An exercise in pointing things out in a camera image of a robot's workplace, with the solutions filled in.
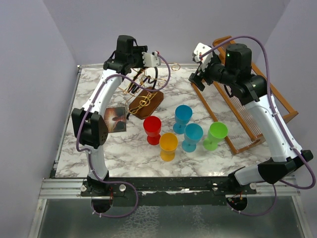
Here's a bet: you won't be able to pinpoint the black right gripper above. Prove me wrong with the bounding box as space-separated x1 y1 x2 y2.
188 55 235 91

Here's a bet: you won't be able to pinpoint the blue plastic goblet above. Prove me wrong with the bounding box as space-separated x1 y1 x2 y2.
182 123 204 153
173 105 193 134

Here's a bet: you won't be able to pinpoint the green plastic goblet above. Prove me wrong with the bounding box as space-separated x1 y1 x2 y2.
203 121 228 151

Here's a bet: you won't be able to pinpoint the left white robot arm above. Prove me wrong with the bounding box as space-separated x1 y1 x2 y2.
71 35 148 196

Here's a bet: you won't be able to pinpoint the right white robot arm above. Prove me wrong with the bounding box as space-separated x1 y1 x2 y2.
189 43 313 194

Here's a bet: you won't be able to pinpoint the wooden ribbed glass divider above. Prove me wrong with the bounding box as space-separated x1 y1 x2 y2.
191 36 298 154

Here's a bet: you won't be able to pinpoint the dark book three days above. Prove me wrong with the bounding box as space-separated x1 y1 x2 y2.
104 107 126 133

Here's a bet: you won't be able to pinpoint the red plastic goblet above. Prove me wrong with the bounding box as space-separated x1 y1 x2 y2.
143 116 161 145

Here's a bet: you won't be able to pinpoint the yellow plastic goblet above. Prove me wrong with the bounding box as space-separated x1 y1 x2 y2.
159 133 178 162

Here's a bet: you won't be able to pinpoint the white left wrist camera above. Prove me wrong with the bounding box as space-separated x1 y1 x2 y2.
142 51 161 67

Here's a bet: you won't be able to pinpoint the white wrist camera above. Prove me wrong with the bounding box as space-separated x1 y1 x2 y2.
142 51 161 67
192 43 212 71

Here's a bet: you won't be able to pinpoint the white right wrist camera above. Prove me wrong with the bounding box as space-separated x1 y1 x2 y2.
192 43 212 71

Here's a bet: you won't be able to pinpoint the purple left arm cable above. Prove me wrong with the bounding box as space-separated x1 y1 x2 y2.
75 54 171 219

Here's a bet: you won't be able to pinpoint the gold wire wine glass rack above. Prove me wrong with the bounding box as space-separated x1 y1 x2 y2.
119 67 166 120

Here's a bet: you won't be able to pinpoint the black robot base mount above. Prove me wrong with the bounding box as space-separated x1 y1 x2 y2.
80 177 256 207

